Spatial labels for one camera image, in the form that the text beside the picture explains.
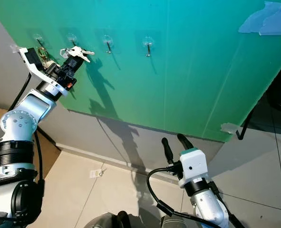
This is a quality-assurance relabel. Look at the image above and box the dark grey robot leg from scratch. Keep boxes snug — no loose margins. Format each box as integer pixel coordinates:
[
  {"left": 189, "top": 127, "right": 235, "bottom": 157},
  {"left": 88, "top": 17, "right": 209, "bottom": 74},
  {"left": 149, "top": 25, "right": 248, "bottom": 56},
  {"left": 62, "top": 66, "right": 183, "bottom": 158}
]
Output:
[
  {"left": 159, "top": 214, "right": 186, "bottom": 228},
  {"left": 81, "top": 211, "right": 129, "bottom": 228}
]

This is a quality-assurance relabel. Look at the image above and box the clear adhesive wall hook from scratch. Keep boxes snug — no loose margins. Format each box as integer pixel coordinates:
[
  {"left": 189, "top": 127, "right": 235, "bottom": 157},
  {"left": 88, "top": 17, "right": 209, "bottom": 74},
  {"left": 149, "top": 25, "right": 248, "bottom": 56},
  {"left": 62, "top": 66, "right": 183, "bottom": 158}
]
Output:
[
  {"left": 65, "top": 32, "right": 80, "bottom": 48},
  {"left": 101, "top": 34, "right": 116, "bottom": 55},
  {"left": 30, "top": 32, "right": 46, "bottom": 48},
  {"left": 140, "top": 34, "right": 157, "bottom": 57}
]

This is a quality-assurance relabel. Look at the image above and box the small paper tag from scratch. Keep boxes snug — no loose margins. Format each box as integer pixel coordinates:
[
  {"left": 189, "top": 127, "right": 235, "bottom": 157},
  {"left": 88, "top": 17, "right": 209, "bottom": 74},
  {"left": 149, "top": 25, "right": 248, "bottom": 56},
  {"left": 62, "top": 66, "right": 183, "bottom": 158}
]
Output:
[{"left": 89, "top": 169, "right": 104, "bottom": 179}]

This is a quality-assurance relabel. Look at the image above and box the dark grey right robot leg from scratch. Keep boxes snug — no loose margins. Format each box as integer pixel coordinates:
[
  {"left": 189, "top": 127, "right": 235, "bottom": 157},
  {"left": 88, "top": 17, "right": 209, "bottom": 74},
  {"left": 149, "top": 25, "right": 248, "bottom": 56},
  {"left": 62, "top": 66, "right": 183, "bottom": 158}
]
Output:
[{"left": 159, "top": 214, "right": 186, "bottom": 228}]

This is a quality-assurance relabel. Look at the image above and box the pale blue tape piece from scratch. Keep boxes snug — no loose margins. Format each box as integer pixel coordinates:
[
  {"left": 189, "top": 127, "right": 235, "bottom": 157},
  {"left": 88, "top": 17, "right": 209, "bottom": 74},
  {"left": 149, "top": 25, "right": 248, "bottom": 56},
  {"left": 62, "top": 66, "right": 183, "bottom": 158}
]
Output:
[{"left": 238, "top": 1, "right": 281, "bottom": 36}]

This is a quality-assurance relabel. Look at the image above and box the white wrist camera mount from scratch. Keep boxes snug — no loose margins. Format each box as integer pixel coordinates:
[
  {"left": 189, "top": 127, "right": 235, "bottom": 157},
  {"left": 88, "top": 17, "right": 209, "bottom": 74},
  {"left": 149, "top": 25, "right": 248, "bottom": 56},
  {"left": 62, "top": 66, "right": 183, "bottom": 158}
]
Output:
[
  {"left": 19, "top": 47, "right": 68, "bottom": 98},
  {"left": 178, "top": 147, "right": 209, "bottom": 187}
]

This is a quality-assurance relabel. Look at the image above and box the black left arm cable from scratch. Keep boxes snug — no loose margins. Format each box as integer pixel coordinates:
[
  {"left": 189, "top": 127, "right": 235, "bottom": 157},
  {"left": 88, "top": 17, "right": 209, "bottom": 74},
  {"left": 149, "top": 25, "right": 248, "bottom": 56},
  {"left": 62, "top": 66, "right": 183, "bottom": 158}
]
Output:
[{"left": 0, "top": 71, "right": 46, "bottom": 200}]

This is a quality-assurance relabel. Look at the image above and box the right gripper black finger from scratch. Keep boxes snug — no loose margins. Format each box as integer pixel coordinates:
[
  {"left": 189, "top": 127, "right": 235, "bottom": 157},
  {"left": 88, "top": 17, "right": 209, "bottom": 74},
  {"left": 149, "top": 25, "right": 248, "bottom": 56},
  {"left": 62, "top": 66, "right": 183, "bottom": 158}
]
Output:
[
  {"left": 176, "top": 133, "right": 194, "bottom": 152},
  {"left": 161, "top": 137, "right": 176, "bottom": 165}
]

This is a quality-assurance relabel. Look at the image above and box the dark grey left robot leg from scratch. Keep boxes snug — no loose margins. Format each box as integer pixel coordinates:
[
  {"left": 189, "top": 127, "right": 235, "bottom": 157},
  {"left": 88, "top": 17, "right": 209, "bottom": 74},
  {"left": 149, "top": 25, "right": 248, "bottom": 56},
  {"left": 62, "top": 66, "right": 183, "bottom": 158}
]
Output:
[{"left": 81, "top": 211, "right": 129, "bottom": 228}]

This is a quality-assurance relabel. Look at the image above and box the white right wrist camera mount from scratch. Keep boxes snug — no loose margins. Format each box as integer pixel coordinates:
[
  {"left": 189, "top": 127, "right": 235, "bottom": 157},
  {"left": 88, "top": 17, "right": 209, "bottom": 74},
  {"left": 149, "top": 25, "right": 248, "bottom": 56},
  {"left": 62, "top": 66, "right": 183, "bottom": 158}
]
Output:
[{"left": 178, "top": 147, "right": 209, "bottom": 187}]

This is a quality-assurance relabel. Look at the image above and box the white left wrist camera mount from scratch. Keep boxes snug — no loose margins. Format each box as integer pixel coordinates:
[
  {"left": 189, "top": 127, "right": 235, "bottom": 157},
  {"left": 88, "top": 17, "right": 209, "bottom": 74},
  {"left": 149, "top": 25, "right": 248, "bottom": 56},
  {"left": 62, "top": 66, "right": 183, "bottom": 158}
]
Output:
[{"left": 19, "top": 47, "right": 68, "bottom": 98}]

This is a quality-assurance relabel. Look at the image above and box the large green wall board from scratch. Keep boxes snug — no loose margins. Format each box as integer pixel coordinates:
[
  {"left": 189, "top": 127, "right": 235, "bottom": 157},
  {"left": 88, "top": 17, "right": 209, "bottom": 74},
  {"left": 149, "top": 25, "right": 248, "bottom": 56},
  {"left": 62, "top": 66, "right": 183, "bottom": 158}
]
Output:
[{"left": 0, "top": 0, "right": 281, "bottom": 142}]

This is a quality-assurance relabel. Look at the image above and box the clear tape piece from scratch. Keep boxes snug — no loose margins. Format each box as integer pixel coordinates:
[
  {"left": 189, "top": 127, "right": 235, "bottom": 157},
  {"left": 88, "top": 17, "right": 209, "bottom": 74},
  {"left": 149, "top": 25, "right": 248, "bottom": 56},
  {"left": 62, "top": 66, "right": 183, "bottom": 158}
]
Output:
[
  {"left": 10, "top": 44, "right": 28, "bottom": 55},
  {"left": 220, "top": 123, "right": 240, "bottom": 134}
]

